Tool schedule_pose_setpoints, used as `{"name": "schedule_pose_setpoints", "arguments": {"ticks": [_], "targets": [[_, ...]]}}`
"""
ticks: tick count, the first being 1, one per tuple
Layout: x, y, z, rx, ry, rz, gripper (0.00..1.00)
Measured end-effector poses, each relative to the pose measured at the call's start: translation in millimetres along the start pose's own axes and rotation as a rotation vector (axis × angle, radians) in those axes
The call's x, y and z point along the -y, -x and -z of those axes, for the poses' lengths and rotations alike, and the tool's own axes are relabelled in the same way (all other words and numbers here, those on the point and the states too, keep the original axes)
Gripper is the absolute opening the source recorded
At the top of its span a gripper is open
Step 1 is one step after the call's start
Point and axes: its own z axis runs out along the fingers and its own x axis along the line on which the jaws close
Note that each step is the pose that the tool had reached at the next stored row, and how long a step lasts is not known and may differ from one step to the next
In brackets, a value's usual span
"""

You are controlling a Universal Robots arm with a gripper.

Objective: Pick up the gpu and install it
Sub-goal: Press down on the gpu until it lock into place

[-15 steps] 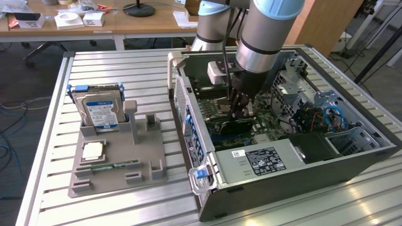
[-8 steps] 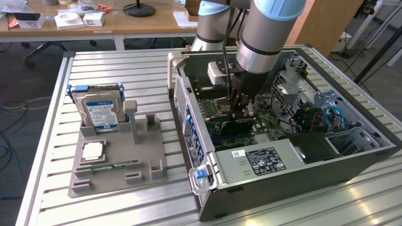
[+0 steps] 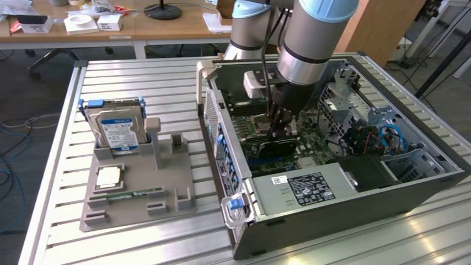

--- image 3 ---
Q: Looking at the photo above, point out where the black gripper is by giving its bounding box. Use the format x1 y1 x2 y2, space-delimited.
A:
266 82 313 139

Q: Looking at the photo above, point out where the green graphics card black fan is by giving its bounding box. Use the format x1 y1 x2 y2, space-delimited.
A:
254 136 297 160

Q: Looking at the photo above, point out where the CPU socket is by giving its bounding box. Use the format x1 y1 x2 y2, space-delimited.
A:
249 115 272 134

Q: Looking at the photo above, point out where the perforated metal disk bay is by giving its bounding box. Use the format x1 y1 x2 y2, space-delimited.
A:
317 81 372 139

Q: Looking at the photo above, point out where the green motherboard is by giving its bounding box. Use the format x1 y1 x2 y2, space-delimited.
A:
219 91 332 177

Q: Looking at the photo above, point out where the blue expansion card retainer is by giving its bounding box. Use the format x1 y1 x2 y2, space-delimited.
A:
215 123 241 191

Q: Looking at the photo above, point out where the white paper stack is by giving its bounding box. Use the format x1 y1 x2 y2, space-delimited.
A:
201 12 234 34

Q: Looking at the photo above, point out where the white box with red dot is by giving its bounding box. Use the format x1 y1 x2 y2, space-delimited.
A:
388 37 412 63

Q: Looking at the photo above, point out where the grey power supply with label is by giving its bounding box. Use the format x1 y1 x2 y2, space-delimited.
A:
252 162 357 216

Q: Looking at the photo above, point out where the wooden cabinet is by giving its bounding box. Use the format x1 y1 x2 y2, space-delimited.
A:
333 0 426 67

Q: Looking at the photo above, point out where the black tripod stand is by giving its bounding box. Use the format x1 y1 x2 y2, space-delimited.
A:
413 0 471 99

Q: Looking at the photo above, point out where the brown cardboard box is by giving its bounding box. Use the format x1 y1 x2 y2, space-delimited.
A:
214 0 236 19

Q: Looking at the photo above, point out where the blue case latch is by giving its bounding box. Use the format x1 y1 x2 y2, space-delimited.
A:
226 197 244 212

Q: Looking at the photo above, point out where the wooden desk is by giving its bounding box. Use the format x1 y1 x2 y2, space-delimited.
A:
0 0 294 60

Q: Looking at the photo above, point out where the black round lamp base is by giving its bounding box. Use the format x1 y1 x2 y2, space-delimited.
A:
142 0 182 20

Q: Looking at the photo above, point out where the dark grey open PC case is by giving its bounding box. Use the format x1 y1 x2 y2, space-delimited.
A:
194 52 471 262

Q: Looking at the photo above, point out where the hard disk in blue carrier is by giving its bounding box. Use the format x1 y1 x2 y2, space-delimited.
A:
77 96 146 152

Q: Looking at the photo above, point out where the grey 3D-printed parts rack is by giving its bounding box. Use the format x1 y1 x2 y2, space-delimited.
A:
78 117 197 233

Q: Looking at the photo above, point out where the green RAM stick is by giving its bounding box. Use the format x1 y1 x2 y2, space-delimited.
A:
89 187 165 200

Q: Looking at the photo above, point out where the silver CPU chip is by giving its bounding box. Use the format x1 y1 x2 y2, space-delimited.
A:
95 167 121 189

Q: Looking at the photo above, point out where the small white cardboard box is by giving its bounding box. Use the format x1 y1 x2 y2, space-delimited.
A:
95 13 123 31

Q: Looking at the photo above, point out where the white holder with round hollow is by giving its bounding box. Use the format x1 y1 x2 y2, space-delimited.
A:
62 14 99 36

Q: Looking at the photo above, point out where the white box with black lid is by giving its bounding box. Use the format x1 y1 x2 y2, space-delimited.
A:
15 15 54 34

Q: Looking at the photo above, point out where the crumpled white paper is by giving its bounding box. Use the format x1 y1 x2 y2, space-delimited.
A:
0 0 39 16

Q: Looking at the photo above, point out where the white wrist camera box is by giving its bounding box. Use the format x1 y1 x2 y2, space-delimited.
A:
241 71 284 99

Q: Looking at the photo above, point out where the blue wire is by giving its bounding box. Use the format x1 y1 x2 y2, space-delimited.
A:
378 124 408 155

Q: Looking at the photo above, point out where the black fan duct box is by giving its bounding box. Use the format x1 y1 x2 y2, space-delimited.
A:
326 154 400 193

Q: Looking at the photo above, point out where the blue floor cable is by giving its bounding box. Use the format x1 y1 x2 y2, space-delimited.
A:
0 121 31 235

